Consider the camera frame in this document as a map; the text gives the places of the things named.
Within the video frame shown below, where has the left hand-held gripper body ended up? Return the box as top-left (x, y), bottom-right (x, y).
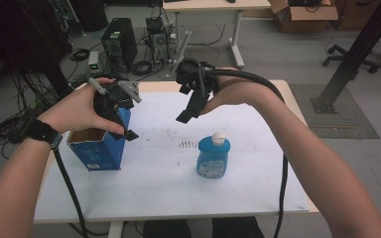
top-left (88, 77), bottom-right (143, 131)

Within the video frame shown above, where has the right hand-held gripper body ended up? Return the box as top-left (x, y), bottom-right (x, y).
top-left (175, 58), bottom-right (220, 100)

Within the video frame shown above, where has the blue cardboard box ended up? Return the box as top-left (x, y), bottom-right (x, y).
top-left (66, 106), bottom-right (132, 172)

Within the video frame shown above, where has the person's right hand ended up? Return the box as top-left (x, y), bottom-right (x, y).
top-left (199, 66), bottom-right (281, 117)

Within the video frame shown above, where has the person's left hand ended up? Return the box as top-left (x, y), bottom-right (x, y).
top-left (37, 76), bottom-right (126, 136)

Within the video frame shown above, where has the white tripod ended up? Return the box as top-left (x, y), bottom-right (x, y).
top-left (164, 29), bottom-right (193, 79)

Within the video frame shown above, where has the small grey device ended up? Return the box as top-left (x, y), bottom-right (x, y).
top-left (87, 51), bottom-right (101, 72)

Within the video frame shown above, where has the open grey computer case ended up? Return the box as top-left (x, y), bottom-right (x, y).
top-left (144, 16), bottom-right (171, 66)

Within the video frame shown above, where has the blue bottle with white cap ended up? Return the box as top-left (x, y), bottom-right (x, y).
top-left (195, 131), bottom-right (232, 179)

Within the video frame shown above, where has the black computer tower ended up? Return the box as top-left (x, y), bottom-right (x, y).
top-left (100, 17), bottom-right (139, 73)

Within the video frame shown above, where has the white table mat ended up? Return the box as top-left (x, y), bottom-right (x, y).
top-left (33, 91), bottom-right (312, 223)

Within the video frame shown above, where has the light wooden desk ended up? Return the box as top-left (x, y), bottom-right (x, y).
top-left (162, 0), bottom-right (273, 69)

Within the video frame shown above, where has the black wristwatch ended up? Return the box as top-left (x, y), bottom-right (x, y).
top-left (29, 118), bottom-right (64, 151)

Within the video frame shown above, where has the open brown cardboard box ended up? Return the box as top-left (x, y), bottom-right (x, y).
top-left (268, 0), bottom-right (339, 34)

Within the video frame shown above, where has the grey floor mat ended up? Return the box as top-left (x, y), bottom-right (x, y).
top-left (289, 83), bottom-right (381, 140)

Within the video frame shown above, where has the black office chair base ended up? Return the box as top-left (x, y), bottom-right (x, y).
top-left (321, 44), bottom-right (381, 74)

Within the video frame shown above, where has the coiled black cable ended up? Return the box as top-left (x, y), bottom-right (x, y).
top-left (131, 59), bottom-right (154, 76)
top-left (68, 48), bottom-right (91, 62)

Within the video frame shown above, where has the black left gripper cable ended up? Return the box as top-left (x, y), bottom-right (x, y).
top-left (52, 146), bottom-right (90, 238)

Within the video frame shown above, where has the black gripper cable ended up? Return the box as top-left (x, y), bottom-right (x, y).
top-left (52, 146), bottom-right (90, 238)
top-left (205, 68), bottom-right (290, 238)

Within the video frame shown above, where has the bundle of black cables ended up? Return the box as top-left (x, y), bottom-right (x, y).
top-left (0, 71), bottom-right (64, 160)

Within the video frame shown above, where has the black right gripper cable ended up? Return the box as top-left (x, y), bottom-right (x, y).
top-left (205, 68), bottom-right (290, 238)

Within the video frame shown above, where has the black metal post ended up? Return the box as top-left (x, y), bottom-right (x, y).
top-left (310, 0), bottom-right (381, 115)

